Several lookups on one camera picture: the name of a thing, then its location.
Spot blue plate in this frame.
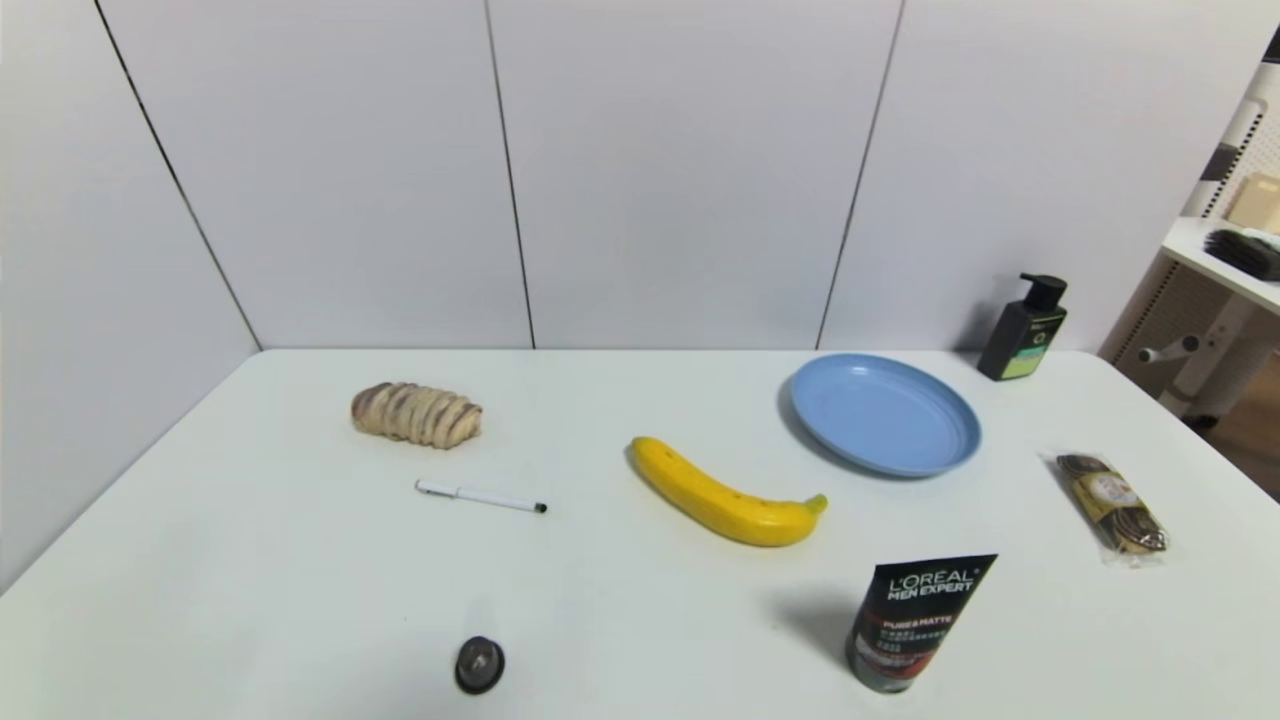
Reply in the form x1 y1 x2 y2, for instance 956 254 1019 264
789 353 983 478

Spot yellow banana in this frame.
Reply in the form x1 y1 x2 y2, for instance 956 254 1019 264
628 436 829 548

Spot white pen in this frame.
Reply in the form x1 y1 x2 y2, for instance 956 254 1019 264
416 480 548 515

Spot braided bread loaf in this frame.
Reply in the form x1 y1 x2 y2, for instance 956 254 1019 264
350 382 484 449

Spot grey coffee capsule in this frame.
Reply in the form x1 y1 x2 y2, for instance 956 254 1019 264
455 636 506 695

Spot black L'Oreal tube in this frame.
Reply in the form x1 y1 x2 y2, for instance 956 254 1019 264
846 553 999 695

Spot black pump bottle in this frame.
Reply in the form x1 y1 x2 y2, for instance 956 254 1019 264
977 273 1069 382

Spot packaged chocolate cookies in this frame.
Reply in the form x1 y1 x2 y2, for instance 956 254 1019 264
1056 453 1169 567

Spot white shelf unit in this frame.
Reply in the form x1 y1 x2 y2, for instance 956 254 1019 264
1100 25 1280 501

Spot black brush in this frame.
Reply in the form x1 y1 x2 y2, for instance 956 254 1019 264
1203 229 1280 282

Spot beige box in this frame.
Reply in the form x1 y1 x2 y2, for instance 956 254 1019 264
1226 172 1280 234

